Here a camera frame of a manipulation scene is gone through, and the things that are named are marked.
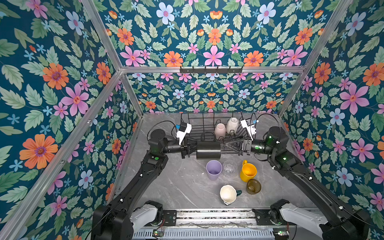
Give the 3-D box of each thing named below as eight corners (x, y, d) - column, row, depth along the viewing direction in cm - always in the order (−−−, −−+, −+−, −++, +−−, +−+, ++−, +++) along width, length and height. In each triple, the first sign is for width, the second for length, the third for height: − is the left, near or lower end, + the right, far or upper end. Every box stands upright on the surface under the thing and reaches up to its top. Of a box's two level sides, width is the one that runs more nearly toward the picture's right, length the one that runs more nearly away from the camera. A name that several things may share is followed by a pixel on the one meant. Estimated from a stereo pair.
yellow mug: (238, 180, 87) (241, 174, 80) (241, 165, 93) (244, 159, 86) (251, 184, 86) (255, 179, 79) (254, 170, 91) (258, 163, 84)
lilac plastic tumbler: (210, 184, 86) (211, 176, 76) (205, 170, 91) (206, 161, 82) (222, 180, 87) (224, 171, 78) (217, 167, 93) (218, 158, 83)
